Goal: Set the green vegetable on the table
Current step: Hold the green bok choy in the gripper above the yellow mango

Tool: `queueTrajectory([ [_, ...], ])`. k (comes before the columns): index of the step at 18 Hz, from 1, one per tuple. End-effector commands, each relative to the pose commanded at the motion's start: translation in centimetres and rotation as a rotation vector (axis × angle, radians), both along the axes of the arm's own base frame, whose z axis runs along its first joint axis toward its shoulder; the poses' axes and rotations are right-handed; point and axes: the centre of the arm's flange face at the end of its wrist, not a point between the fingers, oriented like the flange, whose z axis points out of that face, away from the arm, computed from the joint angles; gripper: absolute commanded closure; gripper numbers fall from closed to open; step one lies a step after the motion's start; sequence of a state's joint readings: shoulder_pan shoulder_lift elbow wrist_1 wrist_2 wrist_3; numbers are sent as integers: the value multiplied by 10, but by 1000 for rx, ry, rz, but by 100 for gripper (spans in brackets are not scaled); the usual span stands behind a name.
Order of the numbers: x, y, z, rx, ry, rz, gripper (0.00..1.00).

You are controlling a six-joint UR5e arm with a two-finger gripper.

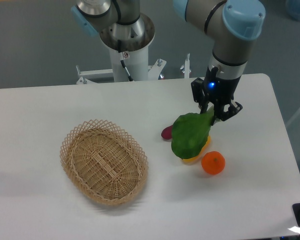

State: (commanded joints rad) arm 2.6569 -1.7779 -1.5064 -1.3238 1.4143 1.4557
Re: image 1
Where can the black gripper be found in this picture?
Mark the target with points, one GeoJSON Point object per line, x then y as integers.
{"type": "Point", "coordinates": [220, 92]}

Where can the green leafy vegetable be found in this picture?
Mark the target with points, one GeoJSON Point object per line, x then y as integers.
{"type": "Point", "coordinates": [190, 133]}

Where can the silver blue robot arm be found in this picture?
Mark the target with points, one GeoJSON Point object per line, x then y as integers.
{"type": "Point", "coordinates": [234, 25]}

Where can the purple sweet potato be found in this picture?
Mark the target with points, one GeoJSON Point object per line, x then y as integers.
{"type": "Point", "coordinates": [166, 133]}

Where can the orange tangerine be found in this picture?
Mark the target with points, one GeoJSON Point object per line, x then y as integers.
{"type": "Point", "coordinates": [213, 163]}

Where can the yellow mango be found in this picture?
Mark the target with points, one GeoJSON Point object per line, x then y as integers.
{"type": "Point", "coordinates": [194, 159]}

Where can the woven wicker basket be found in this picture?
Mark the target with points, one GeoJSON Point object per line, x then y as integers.
{"type": "Point", "coordinates": [104, 162]}

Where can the blue bag in background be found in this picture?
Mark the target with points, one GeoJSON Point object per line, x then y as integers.
{"type": "Point", "coordinates": [293, 8]}

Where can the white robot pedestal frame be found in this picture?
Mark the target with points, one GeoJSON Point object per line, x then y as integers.
{"type": "Point", "coordinates": [128, 47]}

